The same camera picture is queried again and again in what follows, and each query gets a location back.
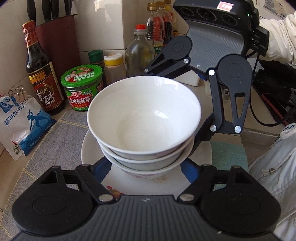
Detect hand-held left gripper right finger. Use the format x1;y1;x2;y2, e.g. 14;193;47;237
177;158;251;204

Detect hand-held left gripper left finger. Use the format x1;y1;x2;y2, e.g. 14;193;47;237
40;156;116;204

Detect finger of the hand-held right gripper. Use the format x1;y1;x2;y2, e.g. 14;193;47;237
144;49;193;78
188;69;252;159

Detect white fruit-print plate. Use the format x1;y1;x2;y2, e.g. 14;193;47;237
81;128;213;195

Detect white floral bowl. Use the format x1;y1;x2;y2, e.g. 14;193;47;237
111;153;188;180
100;135;195;171
87;75;202;155

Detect person's right forearm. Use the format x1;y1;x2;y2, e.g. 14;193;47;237
258;14;296;67

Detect red-cap glass bottle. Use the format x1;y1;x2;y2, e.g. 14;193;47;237
126;24;156;78

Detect white plastic box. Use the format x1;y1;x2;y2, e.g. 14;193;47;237
177;68;201;88

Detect teal cloth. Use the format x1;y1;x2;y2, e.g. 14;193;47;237
210;140;249;173

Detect yellow-cap oil bottle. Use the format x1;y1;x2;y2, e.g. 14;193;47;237
147;2;165;48

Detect red-label bottle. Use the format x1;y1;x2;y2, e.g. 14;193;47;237
159;0;174;44

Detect yellow-lid spice jar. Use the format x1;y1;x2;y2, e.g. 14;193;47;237
103;52;127;80

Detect grey checked dish cloth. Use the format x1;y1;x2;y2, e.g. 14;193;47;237
14;111;93;193

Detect green-lid spice jar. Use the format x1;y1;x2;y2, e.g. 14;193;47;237
88;49;107;86

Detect green-lid sauce jar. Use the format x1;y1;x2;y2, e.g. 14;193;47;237
60;64;104;112

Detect white blue salt bag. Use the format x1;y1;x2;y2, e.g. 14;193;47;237
0;95;57;162

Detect person's white jacket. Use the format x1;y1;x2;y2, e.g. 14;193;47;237
248;123;296;241

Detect dark vinegar bottle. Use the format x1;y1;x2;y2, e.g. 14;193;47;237
22;20;65;116

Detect dark red knife block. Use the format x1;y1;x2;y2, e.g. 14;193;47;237
34;14;81;70

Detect black-handled scissors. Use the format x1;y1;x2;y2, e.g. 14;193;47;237
62;0;73;17

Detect black-handled knife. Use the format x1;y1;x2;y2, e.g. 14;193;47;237
26;0;36;21
51;0;60;19
43;0;52;22

